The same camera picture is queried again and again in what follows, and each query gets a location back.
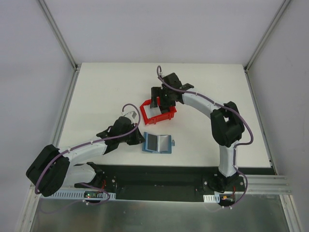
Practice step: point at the aluminium frame post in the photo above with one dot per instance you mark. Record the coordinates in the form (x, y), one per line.
(275, 20)
(57, 33)

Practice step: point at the white cable duct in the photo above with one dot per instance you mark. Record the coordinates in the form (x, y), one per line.
(215, 198)
(82, 195)

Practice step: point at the left white cable duct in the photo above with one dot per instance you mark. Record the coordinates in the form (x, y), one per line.
(82, 195)

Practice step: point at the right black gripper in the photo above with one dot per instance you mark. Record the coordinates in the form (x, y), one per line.
(161, 93)

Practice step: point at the grey credit card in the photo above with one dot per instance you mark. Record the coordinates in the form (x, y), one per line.
(152, 142)

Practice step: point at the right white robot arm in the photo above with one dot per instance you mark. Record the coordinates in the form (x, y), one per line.
(226, 126)

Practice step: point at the red plastic bin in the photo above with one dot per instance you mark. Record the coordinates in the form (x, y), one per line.
(157, 114)

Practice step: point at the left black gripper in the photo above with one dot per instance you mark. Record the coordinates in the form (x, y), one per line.
(134, 137)

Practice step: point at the right white cable duct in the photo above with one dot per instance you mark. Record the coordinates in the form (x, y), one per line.
(215, 198)

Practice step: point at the blue card holder wallet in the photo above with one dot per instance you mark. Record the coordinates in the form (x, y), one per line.
(165, 143)

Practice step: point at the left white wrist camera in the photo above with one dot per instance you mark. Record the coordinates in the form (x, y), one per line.
(130, 114)

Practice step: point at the right aluminium frame post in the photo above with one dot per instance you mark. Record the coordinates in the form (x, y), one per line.
(275, 20)

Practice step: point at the left aluminium frame post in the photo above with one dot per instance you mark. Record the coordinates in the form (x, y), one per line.
(57, 33)

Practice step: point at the aluminium rail profile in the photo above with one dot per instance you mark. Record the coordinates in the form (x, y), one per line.
(268, 185)

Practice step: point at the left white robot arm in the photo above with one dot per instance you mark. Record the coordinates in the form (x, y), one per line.
(54, 168)

